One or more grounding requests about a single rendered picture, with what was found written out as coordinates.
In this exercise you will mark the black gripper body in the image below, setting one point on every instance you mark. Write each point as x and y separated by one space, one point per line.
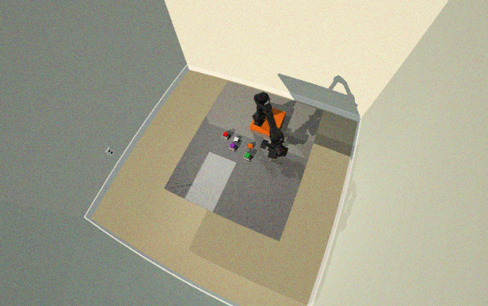
265 143

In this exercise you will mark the green button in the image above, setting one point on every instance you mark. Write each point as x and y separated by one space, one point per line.
247 156

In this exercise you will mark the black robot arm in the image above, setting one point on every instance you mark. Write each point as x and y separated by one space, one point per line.
275 133

